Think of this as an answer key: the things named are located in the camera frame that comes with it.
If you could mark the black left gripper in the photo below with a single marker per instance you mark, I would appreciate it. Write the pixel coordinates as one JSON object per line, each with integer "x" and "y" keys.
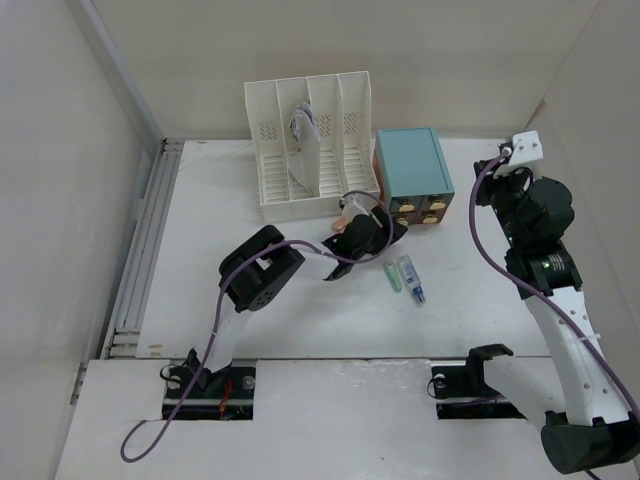
{"x": 382, "y": 233}

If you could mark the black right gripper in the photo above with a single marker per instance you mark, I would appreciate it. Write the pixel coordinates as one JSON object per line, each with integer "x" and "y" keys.
{"x": 492, "y": 176}

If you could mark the clear blue glue bottle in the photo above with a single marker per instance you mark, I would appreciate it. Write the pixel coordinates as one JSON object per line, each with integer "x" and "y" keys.
{"x": 411, "y": 277}

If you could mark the teal orange drawer box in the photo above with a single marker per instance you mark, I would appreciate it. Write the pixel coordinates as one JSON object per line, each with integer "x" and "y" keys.
{"x": 413, "y": 175}

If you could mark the white spiral bound manual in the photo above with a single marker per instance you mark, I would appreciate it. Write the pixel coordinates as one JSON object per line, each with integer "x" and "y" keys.
{"x": 304, "y": 164}

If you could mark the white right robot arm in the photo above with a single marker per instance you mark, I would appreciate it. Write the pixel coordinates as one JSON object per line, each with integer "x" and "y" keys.
{"x": 593, "y": 421}

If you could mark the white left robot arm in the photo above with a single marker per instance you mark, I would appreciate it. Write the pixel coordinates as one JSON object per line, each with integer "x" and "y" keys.
{"x": 255, "y": 272}

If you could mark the green transparent tube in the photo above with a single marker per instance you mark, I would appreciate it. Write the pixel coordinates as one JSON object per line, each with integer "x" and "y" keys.
{"x": 393, "y": 276}

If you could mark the white plastic file organizer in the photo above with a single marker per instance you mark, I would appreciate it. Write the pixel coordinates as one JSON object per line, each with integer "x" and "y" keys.
{"x": 341, "y": 104}

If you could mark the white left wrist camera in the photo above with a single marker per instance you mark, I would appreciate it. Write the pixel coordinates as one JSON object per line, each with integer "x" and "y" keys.
{"x": 352, "y": 206}

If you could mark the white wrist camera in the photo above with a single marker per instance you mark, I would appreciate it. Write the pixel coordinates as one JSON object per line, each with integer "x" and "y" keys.
{"x": 352, "y": 206}
{"x": 522, "y": 151}

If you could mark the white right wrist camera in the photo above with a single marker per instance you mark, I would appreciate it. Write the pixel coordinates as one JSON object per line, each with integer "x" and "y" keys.
{"x": 522, "y": 151}

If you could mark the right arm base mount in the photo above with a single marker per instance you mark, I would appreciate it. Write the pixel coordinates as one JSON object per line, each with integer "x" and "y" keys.
{"x": 460, "y": 390}

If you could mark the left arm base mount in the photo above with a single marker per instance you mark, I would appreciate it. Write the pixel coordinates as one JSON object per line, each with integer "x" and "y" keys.
{"x": 226, "y": 395}

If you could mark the aluminium frame rail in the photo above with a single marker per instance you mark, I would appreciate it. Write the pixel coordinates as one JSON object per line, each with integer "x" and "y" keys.
{"x": 123, "y": 323}

